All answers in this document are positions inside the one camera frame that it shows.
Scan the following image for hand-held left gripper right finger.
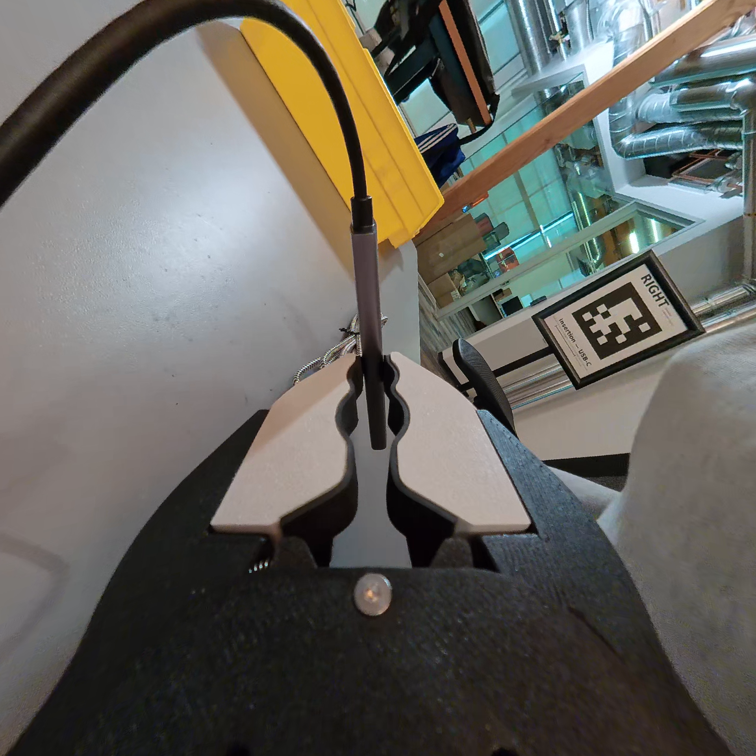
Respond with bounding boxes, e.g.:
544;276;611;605
384;352;532;565

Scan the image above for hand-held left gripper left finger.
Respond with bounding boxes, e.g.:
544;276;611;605
209;353;361;565

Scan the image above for braided usb-c cable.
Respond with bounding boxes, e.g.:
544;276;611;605
292;315;387;385

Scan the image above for black hub cable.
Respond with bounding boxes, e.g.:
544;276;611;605
0;0;374;234

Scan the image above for black mesh chair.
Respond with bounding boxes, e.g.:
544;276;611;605
452;338;517;438

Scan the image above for black framed marker sign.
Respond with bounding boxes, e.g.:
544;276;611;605
532;249;706;389

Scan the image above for person's grey hoodie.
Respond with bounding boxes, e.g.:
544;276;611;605
543;331;756;756

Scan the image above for blue jacket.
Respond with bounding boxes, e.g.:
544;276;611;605
413;126;467;196

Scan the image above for wooden beam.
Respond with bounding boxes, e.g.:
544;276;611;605
440;0;756;222

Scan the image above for yellow plastic bin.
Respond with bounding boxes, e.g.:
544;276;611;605
239;0;445;249

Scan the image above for silver ventilation ducts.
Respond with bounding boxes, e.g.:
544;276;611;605
502;0;756;196

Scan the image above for wood-edged standing desk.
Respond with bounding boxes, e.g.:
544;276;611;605
378;0;500;128

